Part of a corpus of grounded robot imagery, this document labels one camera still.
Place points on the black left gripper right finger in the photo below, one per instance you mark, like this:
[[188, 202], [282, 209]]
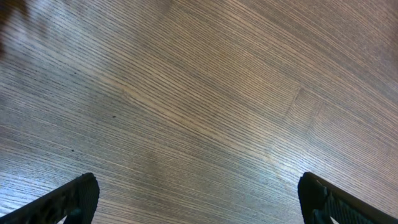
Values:
[[323, 202]]

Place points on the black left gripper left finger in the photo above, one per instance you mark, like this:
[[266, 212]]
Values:
[[74, 202]]

